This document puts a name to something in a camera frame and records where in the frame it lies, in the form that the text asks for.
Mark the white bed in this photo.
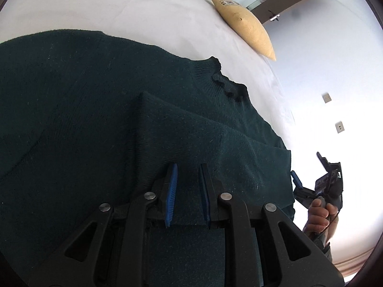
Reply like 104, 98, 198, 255
0, 0, 297, 156

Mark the person's right hand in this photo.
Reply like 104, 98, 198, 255
303, 199, 339, 242

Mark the wooden trim strip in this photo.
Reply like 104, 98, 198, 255
332, 245, 378, 277

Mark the dark green knit sweater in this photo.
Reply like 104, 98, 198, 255
0, 29, 297, 287

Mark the person's right forearm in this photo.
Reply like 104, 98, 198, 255
313, 236, 333, 264

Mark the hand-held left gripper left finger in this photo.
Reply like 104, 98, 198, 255
28, 163, 179, 287

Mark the yellow pillow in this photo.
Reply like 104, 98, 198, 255
206, 0, 276, 61

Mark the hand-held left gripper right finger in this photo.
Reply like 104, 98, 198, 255
198, 163, 344, 287

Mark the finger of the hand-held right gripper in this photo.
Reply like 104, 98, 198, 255
291, 170, 316, 209
316, 152, 330, 175

